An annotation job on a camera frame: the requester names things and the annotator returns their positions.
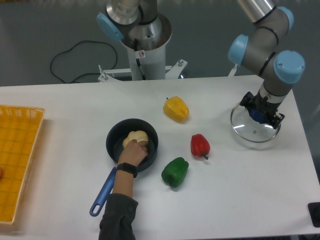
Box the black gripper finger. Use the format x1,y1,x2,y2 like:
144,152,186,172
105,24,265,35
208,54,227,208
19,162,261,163
271,112,285,130
239,91,254,108

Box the black gripper body blue part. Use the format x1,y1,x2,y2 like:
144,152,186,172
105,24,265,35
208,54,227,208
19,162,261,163
245,93,280,124

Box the glass pot lid steel rim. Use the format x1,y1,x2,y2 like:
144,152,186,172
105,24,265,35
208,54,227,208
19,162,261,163
230,102,281,144

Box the beige bread roll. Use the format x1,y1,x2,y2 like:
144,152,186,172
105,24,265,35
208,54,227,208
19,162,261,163
122,130,149,148

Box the forearm in grey sleeve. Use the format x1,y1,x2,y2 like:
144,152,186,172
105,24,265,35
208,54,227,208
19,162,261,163
98,170,139,240

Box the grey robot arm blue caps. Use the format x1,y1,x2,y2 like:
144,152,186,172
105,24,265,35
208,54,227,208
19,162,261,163
96,0,305,129

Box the person's bare hand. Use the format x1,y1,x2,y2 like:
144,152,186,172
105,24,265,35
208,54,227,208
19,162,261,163
118,139,149,167

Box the red bell pepper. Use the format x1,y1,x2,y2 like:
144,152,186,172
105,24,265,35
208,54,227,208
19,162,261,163
190,133,211,160

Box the yellow bell pepper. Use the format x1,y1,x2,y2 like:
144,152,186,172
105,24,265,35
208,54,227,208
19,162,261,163
163,96,190,123

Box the black device at table corner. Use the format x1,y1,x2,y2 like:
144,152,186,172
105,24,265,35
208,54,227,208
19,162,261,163
307,202,320,228

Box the green bell pepper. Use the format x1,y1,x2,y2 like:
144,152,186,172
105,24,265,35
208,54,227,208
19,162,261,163
161,157,189,189

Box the black wrist watch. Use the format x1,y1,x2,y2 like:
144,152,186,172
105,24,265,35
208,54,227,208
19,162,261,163
115,162,138,178

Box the yellow woven basket tray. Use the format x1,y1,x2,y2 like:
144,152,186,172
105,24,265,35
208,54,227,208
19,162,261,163
0,105,45,225

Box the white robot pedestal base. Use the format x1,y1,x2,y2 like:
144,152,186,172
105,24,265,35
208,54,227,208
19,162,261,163
96,12,188,81

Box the dark saucepan blue handle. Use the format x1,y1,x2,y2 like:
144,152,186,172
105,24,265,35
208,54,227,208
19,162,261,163
89,118,159,217

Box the black floor cable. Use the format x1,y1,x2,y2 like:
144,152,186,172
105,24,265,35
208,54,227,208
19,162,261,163
50,40,118,84

